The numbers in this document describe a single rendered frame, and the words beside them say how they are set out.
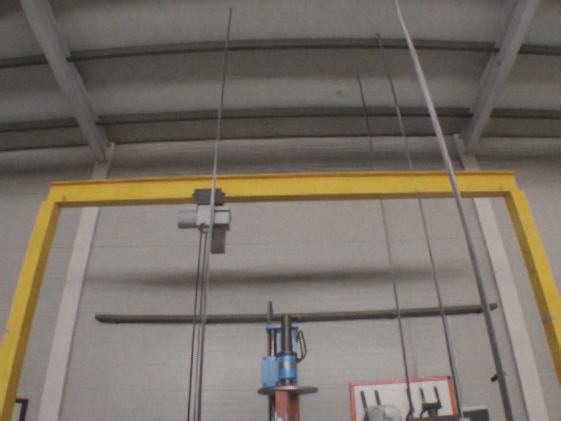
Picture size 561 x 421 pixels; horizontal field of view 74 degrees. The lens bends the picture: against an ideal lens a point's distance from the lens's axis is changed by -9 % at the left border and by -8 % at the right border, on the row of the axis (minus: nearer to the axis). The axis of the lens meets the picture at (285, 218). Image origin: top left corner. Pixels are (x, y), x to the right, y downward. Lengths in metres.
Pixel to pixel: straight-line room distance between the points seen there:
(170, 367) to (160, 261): 1.73
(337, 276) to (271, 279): 1.04
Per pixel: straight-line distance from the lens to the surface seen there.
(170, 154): 7.99
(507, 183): 5.03
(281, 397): 3.76
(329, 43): 6.61
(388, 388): 6.13
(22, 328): 4.42
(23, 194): 8.79
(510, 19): 7.27
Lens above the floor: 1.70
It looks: 30 degrees up
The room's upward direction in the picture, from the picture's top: 2 degrees counter-clockwise
